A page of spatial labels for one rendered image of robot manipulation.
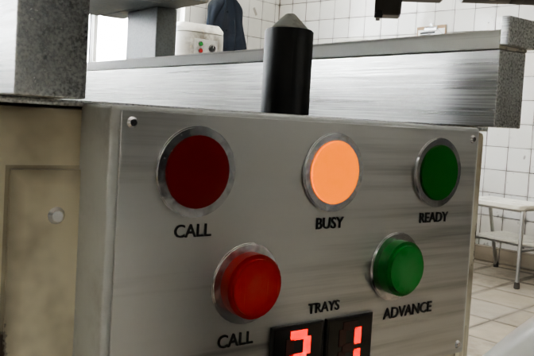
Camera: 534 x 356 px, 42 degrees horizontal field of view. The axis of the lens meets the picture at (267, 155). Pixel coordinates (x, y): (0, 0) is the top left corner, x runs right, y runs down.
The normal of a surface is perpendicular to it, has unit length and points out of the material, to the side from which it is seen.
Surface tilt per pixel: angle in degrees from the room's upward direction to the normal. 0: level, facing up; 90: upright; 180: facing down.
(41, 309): 90
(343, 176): 90
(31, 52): 90
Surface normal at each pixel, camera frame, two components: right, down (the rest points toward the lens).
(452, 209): 0.59, 0.07
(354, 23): -0.70, 0.00
